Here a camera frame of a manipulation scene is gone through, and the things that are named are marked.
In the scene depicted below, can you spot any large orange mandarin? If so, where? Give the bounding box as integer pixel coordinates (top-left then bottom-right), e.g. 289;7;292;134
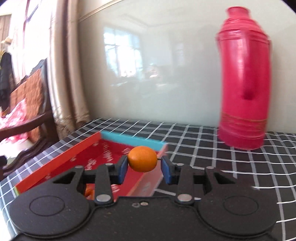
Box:
127;146;158;173

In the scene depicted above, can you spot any carrot chunk left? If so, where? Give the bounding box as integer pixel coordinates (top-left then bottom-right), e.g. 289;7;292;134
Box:
84;184;95;200

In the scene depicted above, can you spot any colourful cardboard box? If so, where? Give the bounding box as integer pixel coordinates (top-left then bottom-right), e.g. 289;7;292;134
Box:
14;131;168;199

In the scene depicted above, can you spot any black white grid tablecloth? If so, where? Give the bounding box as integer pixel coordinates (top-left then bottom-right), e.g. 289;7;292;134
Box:
1;118;295;240

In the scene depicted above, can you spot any pink checkered plastic bag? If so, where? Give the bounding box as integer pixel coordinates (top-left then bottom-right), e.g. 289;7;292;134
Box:
1;98;28;144

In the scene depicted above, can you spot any beige lace curtain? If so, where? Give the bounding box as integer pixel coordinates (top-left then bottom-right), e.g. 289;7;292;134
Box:
48;1;90;138

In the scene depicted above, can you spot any wooden armchair orange cushion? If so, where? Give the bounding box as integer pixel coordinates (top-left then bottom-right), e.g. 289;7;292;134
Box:
1;59;59;179

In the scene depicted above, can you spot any red thermos flask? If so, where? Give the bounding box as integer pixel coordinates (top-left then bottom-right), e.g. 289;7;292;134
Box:
216;6;271;150

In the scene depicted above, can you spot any straw hat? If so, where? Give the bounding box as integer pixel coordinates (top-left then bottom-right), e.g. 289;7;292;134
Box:
1;37;13;45

